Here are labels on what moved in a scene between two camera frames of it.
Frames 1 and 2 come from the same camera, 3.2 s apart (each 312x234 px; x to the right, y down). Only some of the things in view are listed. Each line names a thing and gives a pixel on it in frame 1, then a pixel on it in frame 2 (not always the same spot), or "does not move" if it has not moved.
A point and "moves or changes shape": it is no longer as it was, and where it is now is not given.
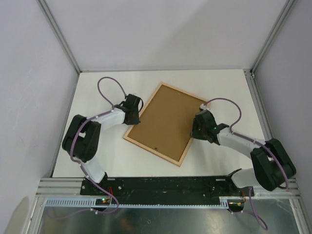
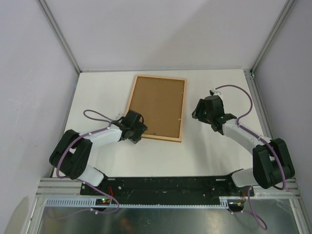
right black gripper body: [200, 133] -> [208, 115]
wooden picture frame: [166, 125] moves or changes shape
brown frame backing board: [165, 125] moves or changes shape
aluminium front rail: [72, 187] does not move
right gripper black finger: [195, 125] -> [198, 113]
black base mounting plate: [165, 187] does not move
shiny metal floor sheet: [260, 216] does not move
